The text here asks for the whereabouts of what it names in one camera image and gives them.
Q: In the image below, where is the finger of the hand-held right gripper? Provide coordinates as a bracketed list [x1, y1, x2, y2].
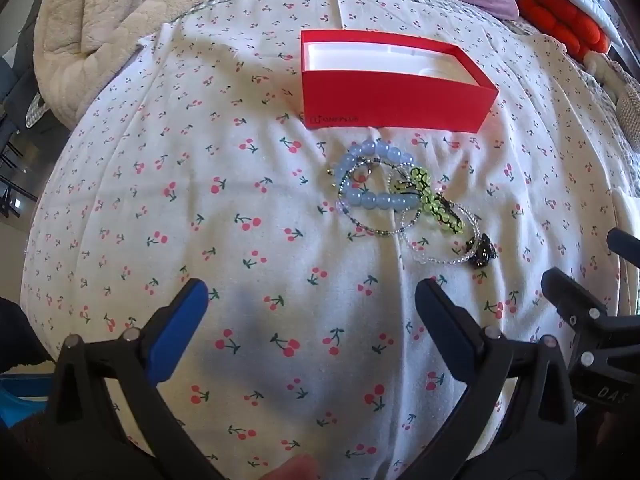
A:
[541, 267, 640, 376]
[606, 227, 640, 261]

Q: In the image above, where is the green bead bracelet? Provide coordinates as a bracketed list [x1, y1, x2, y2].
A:
[390, 166, 464, 237]

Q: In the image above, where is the dark chair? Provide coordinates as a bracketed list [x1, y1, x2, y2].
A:
[0, 0, 53, 213]

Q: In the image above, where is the cherry print bedsheet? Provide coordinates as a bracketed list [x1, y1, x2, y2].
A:
[20, 0, 640, 480]

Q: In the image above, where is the white plush toy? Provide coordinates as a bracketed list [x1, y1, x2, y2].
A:
[584, 51, 628, 92]

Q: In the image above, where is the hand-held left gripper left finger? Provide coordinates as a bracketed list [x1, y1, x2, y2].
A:
[30, 278, 226, 480]

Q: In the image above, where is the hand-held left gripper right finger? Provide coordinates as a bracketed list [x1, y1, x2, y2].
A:
[400, 278, 578, 480]

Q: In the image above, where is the orange plush cushion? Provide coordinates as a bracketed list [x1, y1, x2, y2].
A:
[516, 0, 614, 59]

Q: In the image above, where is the blue plastic object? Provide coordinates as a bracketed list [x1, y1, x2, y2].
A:
[0, 376, 52, 423]

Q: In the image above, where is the clear bead bracelet black charm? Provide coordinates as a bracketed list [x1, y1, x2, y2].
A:
[400, 200, 499, 269]

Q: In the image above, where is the red cardboard box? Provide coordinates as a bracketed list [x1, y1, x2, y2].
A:
[300, 29, 500, 133]

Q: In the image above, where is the blue bead bracelet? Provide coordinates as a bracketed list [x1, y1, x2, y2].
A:
[334, 141, 418, 212]

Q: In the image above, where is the knitted beige cushion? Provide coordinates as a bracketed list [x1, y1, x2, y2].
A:
[614, 80, 640, 152]

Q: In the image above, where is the beige fleece blanket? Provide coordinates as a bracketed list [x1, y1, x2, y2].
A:
[32, 0, 288, 132]

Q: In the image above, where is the thin beaded wire bracelet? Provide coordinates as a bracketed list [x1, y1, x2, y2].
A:
[326, 159, 417, 236]

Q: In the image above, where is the dark cloth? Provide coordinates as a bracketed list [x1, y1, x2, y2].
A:
[0, 297, 53, 377]

